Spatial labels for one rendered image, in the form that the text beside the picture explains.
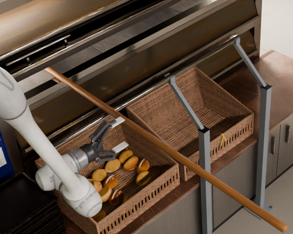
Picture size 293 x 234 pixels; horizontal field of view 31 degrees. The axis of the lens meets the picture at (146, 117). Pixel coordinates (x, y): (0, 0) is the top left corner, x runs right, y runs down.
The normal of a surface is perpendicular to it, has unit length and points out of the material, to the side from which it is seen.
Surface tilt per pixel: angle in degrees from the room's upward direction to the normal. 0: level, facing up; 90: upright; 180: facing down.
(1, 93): 90
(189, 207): 90
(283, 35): 0
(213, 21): 70
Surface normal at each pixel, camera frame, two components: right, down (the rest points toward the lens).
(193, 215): 0.66, 0.41
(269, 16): -0.09, -0.79
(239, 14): 0.59, 0.11
